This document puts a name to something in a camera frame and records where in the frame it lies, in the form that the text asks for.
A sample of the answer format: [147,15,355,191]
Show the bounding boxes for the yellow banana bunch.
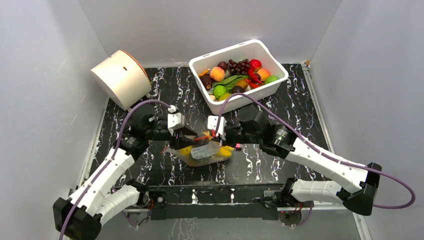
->
[216,146,235,158]

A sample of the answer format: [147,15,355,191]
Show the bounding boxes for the clear zip top bag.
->
[161,131,232,167]

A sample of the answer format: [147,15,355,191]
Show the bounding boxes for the yellow mango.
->
[178,145,194,157]

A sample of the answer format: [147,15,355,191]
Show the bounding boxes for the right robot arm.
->
[220,106,382,216]

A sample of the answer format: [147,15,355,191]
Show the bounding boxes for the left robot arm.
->
[53,100,184,240]

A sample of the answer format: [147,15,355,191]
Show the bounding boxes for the white plastic food bin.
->
[189,39,289,115]

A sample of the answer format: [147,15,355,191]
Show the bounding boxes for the yellow lemon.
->
[218,92,231,102]

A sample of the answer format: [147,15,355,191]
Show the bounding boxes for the green lime ball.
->
[213,85,227,100]

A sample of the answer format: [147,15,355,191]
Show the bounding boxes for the green leafy vegetable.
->
[212,75,248,91]

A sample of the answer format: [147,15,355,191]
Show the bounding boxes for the red chili pepper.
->
[247,68,265,84]

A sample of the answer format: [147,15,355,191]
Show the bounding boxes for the green round fruit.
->
[264,75,279,85]

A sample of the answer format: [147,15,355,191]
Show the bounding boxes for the orange apricot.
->
[256,68,271,82]

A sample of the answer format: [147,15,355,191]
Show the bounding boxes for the white cylindrical container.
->
[90,49,152,110]

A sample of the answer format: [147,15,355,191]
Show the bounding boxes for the dark grape bunch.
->
[226,58,250,76]

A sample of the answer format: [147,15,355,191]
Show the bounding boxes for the red orange peach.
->
[209,66,226,82]

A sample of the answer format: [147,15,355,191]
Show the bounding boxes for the dark purple plum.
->
[199,75,214,90]

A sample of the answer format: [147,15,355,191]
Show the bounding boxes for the red apple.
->
[249,59,262,72]

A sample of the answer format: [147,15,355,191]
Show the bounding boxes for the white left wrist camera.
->
[167,112,185,135]

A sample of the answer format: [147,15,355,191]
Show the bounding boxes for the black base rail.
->
[147,183,312,222]

